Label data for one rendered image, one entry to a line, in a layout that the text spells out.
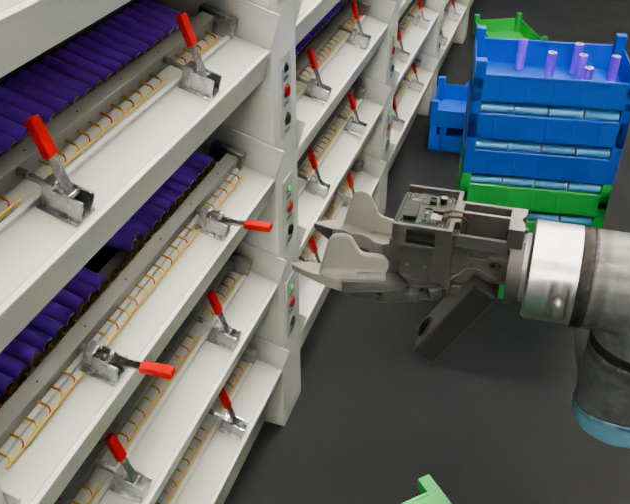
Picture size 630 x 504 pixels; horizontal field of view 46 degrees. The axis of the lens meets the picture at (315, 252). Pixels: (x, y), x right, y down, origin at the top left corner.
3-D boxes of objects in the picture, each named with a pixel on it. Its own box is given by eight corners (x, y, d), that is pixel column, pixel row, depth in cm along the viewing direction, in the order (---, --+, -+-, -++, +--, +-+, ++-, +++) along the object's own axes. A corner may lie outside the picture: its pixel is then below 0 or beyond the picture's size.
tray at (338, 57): (382, 42, 165) (404, -17, 156) (289, 172, 118) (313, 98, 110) (299, 7, 167) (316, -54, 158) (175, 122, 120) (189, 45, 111)
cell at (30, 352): (-15, 332, 75) (42, 359, 74) (-27, 343, 74) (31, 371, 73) (-15, 320, 74) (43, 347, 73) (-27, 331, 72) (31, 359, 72)
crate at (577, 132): (608, 106, 161) (617, 70, 156) (623, 149, 144) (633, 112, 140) (467, 96, 165) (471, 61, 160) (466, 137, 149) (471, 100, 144)
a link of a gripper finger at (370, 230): (329, 173, 76) (409, 197, 72) (330, 221, 80) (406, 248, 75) (312, 186, 74) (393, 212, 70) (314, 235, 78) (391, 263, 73)
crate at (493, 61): (617, 70, 156) (626, 33, 151) (633, 112, 140) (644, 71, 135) (471, 61, 160) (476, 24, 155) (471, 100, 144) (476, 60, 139)
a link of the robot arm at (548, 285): (569, 285, 73) (564, 350, 65) (518, 276, 74) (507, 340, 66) (586, 206, 67) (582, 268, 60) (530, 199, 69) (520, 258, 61)
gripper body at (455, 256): (403, 181, 71) (533, 198, 68) (400, 254, 76) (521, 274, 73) (384, 223, 65) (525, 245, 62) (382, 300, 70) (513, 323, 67)
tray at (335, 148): (377, 122, 176) (398, 71, 168) (292, 269, 130) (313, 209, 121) (300, 88, 178) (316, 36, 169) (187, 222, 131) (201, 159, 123)
